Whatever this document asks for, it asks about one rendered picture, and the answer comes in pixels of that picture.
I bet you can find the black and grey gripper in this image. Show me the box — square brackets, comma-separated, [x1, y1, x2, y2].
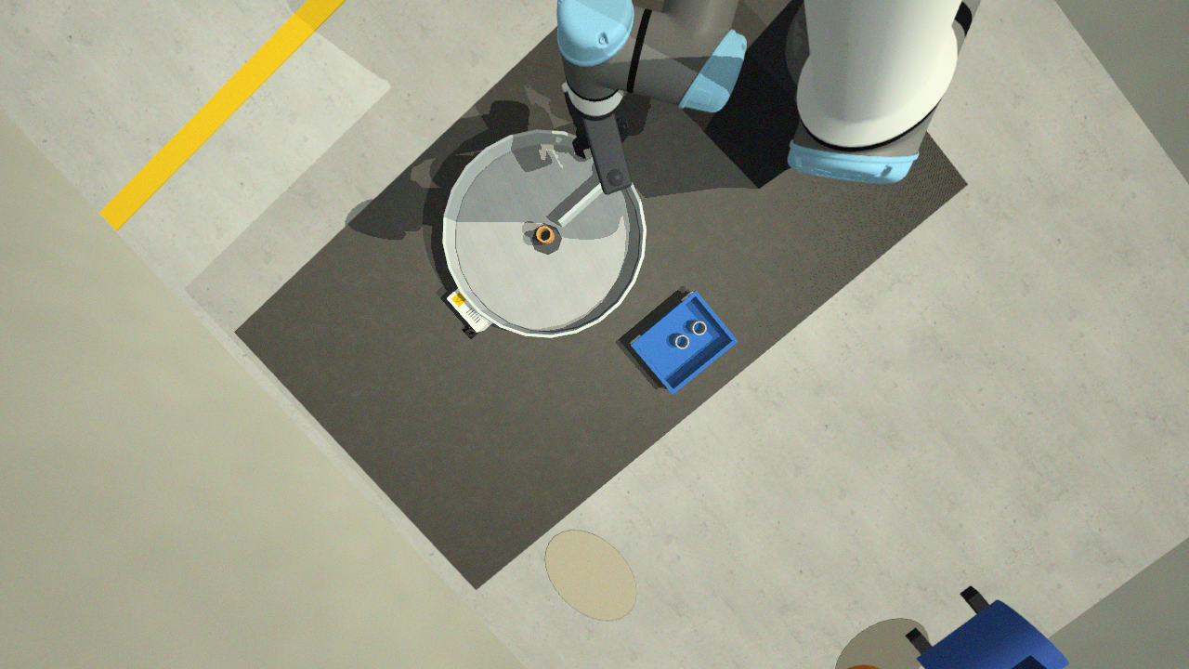
[564, 91, 629, 160]

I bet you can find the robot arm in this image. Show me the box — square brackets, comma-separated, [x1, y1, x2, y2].
[556, 0, 981, 195]

